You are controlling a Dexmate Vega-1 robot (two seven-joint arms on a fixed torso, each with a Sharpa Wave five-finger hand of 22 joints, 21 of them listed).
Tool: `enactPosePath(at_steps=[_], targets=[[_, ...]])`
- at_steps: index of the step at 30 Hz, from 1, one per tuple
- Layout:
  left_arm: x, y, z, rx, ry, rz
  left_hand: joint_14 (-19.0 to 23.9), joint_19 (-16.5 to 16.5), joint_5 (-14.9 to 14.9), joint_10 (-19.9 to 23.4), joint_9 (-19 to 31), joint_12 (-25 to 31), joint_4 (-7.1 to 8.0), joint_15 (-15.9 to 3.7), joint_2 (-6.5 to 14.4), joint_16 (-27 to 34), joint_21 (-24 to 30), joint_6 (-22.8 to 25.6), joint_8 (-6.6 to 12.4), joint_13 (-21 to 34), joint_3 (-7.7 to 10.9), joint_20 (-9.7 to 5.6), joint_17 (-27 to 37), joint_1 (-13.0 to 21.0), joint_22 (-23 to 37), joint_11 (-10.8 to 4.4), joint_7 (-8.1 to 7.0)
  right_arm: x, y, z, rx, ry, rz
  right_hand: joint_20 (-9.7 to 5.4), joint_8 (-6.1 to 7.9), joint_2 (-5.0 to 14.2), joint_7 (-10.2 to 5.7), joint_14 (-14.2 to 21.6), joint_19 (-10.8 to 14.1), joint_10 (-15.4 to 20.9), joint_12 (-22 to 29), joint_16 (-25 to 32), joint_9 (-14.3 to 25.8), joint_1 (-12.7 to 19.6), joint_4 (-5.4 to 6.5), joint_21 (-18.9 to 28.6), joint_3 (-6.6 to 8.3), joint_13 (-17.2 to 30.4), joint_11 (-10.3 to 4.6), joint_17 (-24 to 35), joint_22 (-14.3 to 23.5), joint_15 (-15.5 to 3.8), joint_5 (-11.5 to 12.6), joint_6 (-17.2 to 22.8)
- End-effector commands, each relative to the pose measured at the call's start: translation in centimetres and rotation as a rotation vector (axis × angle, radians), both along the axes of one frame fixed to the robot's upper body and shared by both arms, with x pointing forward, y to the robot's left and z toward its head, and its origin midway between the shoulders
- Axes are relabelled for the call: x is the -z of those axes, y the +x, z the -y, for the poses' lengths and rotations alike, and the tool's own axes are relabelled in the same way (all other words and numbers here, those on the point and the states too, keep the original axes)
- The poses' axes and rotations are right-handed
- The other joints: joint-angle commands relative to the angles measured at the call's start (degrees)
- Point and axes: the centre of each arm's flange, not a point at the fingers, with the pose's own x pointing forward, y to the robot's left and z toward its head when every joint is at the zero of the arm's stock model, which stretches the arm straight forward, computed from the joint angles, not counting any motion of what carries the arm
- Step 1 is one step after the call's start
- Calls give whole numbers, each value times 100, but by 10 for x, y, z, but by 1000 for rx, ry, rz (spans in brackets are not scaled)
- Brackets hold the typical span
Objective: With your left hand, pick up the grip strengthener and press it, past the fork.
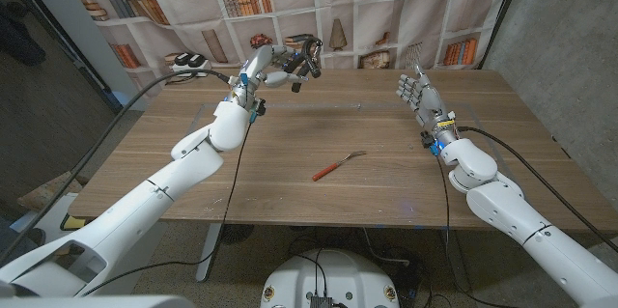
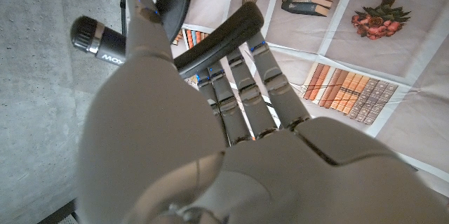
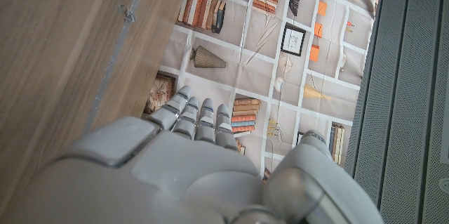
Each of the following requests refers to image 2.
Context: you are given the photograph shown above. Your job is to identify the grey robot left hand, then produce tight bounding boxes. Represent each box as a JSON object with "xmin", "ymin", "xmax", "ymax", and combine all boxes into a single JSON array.
[{"xmin": 75, "ymin": 0, "xmax": 449, "ymax": 224}]

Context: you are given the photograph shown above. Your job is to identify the black grip strengthener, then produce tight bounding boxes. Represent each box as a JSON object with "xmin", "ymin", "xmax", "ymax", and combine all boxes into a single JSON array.
[{"xmin": 69, "ymin": 0, "xmax": 266, "ymax": 81}]

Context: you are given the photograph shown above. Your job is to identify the printed bookshelf backdrop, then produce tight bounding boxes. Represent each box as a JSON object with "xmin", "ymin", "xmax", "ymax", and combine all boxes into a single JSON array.
[{"xmin": 121, "ymin": 0, "xmax": 449, "ymax": 200}]

